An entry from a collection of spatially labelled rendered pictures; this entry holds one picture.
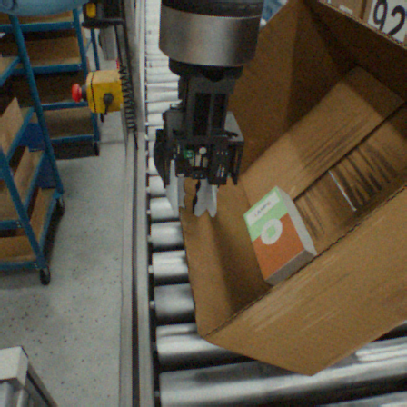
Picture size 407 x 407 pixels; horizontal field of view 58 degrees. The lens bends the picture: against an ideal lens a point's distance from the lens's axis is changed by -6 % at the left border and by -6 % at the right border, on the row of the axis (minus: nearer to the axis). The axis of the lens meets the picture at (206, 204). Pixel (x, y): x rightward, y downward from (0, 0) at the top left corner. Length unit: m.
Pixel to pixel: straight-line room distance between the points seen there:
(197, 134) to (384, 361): 0.34
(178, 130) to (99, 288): 1.21
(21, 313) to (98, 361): 0.37
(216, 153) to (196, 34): 0.11
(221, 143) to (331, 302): 0.17
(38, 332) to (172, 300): 1.01
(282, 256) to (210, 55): 0.28
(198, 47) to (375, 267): 0.23
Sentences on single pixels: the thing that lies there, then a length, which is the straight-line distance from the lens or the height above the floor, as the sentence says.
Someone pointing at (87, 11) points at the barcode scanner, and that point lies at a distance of 0.73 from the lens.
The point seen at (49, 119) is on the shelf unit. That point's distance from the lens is 2.46.
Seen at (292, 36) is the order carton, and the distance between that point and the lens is 0.63.
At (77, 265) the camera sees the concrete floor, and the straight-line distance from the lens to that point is 1.63.
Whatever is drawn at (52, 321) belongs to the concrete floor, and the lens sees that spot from 1.49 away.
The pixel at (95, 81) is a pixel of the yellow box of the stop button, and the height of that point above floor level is 0.88.
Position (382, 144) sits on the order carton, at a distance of 0.55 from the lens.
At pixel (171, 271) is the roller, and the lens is 0.56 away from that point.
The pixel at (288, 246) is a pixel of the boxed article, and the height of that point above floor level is 0.82.
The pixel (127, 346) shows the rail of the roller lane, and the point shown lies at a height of 0.74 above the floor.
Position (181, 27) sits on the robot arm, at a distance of 0.33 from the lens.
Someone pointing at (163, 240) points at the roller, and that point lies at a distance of 0.61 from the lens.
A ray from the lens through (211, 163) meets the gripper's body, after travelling 0.38.
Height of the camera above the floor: 1.17
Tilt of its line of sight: 40 degrees down
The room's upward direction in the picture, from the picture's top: straight up
